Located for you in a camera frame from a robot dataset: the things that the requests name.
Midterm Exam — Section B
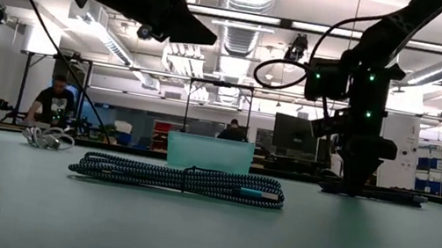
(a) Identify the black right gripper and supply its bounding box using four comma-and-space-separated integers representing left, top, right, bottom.
300, 50, 413, 201

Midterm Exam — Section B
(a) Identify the white cable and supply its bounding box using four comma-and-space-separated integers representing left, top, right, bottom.
19, 122, 77, 155

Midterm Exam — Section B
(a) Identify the white square pillar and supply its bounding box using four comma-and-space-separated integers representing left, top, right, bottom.
373, 112, 425, 193

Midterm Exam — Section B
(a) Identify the black monitor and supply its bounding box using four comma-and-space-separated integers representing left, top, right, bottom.
268, 112, 323, 162

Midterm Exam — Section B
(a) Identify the black overhead light bar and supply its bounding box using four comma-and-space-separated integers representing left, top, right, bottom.
98, 0, 442, 55

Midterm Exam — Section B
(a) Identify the person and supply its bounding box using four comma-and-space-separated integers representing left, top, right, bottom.
216, 116, 249, 144
22, 69, 83, 135

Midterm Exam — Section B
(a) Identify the translucent teal plastic bin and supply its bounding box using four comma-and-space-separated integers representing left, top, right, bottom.
163, 129, 257, 179

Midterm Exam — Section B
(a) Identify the green potted plant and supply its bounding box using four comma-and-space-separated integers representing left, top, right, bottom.
97, 122, 122, 146

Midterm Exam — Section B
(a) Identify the teal table mat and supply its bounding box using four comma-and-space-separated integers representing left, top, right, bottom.
0, 131, 442, 248

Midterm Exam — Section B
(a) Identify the silver ventilation duct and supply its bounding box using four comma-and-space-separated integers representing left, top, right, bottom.
209, 0, 281, 64

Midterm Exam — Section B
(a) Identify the black table frame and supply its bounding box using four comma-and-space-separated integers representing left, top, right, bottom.
0, 123, 442, 205

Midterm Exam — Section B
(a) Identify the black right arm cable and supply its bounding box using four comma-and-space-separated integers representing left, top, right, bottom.
251, 0, 399, 109

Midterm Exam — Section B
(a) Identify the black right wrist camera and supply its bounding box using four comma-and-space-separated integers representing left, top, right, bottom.
301, 55, 350, 107

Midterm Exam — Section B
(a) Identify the black overhead camera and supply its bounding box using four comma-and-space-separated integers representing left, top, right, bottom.
283, 32, 310, 66

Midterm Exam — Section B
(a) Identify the black background rig frame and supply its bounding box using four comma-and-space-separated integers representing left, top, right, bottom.
9, 48, 95, 138

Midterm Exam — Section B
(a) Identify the blue black braided cable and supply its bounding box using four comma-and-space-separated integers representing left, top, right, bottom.
66, 146, 288, 212

